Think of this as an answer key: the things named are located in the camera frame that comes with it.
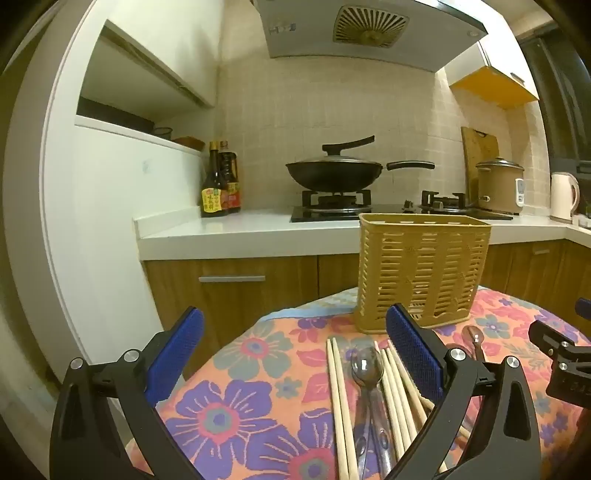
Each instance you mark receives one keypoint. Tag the wooden base cabinet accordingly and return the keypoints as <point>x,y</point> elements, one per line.
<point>231,309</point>

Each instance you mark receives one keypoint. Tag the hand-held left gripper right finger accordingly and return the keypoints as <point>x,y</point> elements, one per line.
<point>413,350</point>

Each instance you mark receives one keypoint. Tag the brown rice cooker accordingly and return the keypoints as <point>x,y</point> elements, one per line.
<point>496,189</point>

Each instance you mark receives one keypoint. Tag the floral tablecloth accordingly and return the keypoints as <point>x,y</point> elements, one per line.
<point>221,415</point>

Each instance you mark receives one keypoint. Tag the white range hood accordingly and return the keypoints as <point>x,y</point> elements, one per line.
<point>300,37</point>

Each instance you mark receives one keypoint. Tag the large metal spoon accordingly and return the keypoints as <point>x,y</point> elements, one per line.
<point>367,367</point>

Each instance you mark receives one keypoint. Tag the small metal spoon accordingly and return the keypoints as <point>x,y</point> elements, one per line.
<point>473,337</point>

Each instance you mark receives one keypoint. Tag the yellow and white wall cabinet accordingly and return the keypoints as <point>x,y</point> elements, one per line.
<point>498,85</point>

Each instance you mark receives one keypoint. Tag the pink electric kettle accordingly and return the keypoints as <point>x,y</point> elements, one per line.
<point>561,198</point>

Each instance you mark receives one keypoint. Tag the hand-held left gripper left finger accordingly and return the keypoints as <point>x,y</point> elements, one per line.
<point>178,350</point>

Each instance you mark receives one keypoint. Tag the black gas stove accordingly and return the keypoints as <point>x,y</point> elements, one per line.
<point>323,213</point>

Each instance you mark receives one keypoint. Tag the white kitchen countertop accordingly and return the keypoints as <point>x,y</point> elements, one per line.
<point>207,230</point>

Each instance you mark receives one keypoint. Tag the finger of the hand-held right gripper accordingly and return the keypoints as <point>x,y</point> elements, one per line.
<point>565,369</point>
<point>584,308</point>

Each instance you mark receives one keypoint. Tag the tan plastic utensil basket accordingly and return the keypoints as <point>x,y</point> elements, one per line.
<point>415,267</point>

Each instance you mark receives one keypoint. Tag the wooden cutting board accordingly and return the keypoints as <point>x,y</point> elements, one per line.
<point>478,147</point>

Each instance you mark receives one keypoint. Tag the dark window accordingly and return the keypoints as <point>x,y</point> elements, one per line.
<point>563,92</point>

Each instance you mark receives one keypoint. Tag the small metal bowl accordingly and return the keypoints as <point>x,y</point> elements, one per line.
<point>163,133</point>

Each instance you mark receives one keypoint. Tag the glass wok lid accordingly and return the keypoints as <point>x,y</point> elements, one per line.
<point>341,148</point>

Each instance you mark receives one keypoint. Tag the black wok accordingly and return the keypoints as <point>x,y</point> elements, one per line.
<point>332,177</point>

